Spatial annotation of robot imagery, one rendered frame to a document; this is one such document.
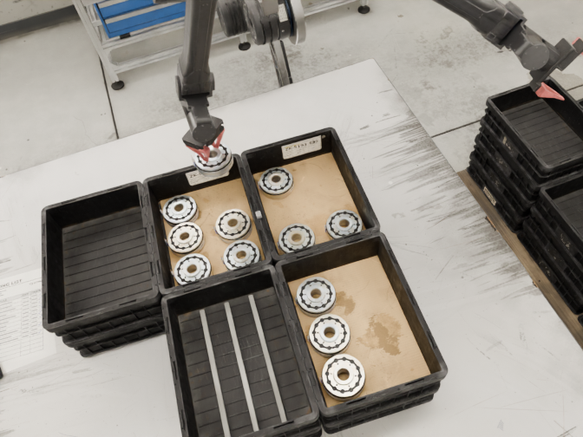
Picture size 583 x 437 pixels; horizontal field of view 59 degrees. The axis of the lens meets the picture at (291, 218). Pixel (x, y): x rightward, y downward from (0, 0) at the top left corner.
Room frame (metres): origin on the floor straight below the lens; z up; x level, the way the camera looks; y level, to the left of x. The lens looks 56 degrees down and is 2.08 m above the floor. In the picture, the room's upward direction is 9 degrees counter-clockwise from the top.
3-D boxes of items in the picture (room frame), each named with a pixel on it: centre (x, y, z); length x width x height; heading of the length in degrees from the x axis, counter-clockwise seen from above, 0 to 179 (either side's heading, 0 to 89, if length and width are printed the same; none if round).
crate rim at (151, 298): (0.78, 0.54, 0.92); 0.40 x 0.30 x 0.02; 8
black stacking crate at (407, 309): (0.48, -0.11, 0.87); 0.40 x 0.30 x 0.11; 8
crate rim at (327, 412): (0.48, -0.11, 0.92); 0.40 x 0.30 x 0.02; 8
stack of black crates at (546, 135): (1.26, -1.02, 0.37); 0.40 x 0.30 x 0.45; 12
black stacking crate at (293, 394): (0.43, 0.18, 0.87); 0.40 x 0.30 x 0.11; 8
